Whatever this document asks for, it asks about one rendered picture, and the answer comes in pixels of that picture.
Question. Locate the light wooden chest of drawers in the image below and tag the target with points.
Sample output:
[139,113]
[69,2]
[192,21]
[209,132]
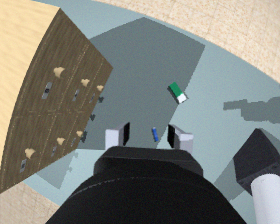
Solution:
[24,26]

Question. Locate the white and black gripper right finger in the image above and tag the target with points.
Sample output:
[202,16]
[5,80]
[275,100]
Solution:
[178,139]

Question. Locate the wooden drawer front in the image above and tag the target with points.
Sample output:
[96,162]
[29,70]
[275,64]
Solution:
[47,79]
[74,136]
[54,144]
[96,88]
[83,74]
[26,139]

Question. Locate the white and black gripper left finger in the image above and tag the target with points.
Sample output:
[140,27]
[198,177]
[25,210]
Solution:
[117,136]

